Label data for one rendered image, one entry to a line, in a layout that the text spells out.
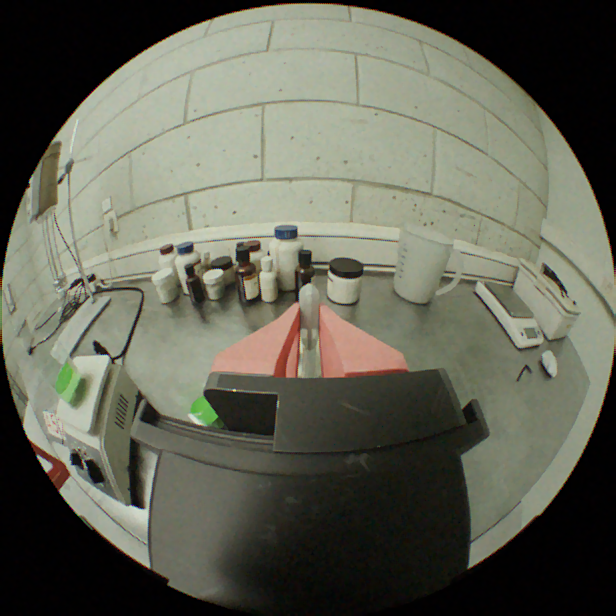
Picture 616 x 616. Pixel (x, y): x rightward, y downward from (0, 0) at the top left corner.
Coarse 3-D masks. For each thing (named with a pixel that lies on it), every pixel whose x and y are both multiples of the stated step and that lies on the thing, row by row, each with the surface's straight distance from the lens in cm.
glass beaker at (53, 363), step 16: (48, 336) 33; (48, 352) 28; (64, 352) 30; (48, 368) 28; (64, 368) 29; (48, 384) 30; (64, 384) 29; (80, 384) 30; (64, 400) 31; (80, 400) 31
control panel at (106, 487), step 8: (64, 432) 38; (72, 440) 36; (80, 448) 34; (88, 448) 31; (80, 456) 35; (88, 456) 32; (96, 456) 30; (80, 472) 38; (104, 472) 30; (88, 480) 37; (104, 480) 31; (96, 488) 35; (104, 488) 33; (112, 488) 31; (112, 496) 32
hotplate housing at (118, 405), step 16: (112, 368) 33; (112, 384) 31; (128, 384) 33; (112, 400) 30; (128, 400) 33; (96, 416) 30; (112, 416) 30; (128, 416) 33; (80, 432) 33; (96, 432) 29; (112, 432) 30; (128, 432) 32; (96, 448) 29; (112, 448) 30; (128, 448) 32; (112, 464) 29; (128, 464) 32; (112, 480) 30; (128, 480) 32; (128, 496) 31
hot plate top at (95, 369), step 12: (84, 360) 36; (96, 360) 33; (108, 360) 31; (84, 372) 34; (96, 372) 31; (108, 372) 31; (96, 384) 30; (96, 396) 29; (60, 408) 37; (84, 408) 30; (96, 408) 29; (72, 420) 32; (84, 420) 29; (84, 432) 29
